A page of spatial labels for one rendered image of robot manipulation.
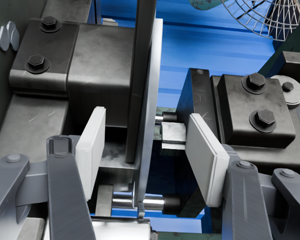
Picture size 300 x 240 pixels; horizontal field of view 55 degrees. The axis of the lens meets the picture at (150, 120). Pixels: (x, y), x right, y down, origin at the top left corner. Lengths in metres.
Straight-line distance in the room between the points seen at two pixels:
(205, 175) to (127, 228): 0.12
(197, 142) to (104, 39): 0.19
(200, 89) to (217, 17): 2.26
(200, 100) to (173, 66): 1.71
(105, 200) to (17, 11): 0.25
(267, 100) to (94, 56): 0.23
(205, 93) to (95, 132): 0.30
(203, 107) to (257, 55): 2.06
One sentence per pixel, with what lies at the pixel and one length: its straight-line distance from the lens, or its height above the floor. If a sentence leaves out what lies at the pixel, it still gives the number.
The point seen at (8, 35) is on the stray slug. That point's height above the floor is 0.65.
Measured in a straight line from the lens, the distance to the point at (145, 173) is 0.24.
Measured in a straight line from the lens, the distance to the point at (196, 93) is 0.43.
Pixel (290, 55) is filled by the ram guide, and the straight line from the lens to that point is 0.49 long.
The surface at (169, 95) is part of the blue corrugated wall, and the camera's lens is 1.98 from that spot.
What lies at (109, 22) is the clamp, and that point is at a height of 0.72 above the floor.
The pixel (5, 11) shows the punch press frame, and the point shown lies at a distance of 0.32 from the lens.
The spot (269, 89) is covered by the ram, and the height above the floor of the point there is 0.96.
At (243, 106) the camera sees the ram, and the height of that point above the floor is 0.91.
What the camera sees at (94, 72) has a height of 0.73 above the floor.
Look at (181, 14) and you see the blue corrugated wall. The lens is 2.62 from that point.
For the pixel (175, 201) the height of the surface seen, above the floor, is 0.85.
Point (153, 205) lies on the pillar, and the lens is 0.48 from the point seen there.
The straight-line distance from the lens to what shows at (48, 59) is 0.32.
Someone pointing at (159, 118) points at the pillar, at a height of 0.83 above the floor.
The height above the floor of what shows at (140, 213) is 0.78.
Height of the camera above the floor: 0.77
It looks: 5 degrees up
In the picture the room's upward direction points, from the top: 94 degrees clockwise
